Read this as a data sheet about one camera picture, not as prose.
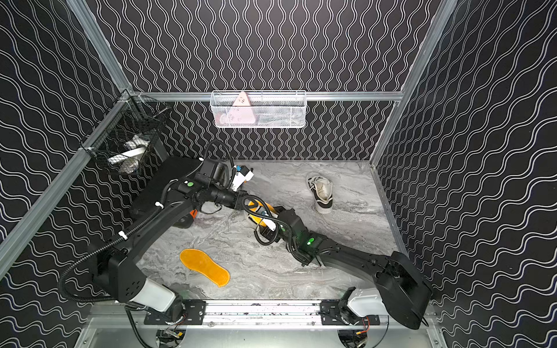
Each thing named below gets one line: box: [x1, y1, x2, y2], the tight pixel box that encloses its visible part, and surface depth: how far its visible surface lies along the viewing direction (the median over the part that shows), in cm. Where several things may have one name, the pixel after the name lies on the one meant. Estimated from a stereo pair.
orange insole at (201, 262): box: [179, 248, 231, 288], surface depth 86 cm
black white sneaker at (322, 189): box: [307, 175, 334, 215], surface depth 100 cm
